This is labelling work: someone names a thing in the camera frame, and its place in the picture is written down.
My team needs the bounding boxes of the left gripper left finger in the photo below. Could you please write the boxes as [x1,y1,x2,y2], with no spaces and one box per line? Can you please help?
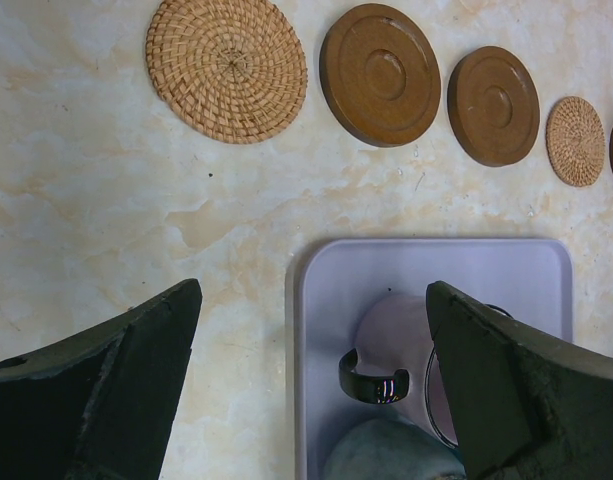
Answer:
[0,279,202,479]

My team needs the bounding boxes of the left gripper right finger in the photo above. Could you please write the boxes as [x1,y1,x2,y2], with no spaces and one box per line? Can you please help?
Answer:
[426,281,613,479]

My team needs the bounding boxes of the woven rattan coaster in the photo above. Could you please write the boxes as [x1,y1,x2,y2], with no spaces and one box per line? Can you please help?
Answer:
[145,1,308,144]
[546,96,606,187]

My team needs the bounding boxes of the dark wooden coaster top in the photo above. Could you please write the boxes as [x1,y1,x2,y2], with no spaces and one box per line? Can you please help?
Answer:
[447,46,540,167]

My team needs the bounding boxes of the purple glass mug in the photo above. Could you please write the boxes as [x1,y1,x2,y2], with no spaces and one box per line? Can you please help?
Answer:
[338,294,458,448]

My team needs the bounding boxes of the grey green mug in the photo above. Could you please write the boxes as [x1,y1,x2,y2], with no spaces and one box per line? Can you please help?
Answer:
[322,419,466,480]

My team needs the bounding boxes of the lavender plastic tray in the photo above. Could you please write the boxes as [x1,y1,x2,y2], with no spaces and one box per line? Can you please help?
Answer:
[286,238,574,479]

